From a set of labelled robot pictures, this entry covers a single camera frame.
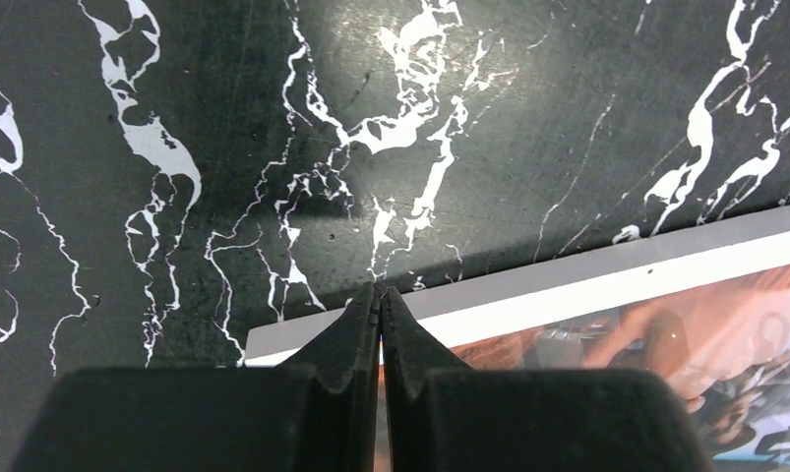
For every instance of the white wooden photo frame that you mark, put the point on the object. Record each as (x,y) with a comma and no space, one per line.
(706,309)

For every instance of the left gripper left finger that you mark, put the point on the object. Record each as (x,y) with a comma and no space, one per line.
(315,411)

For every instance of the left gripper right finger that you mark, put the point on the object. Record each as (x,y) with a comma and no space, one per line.
(446,416)

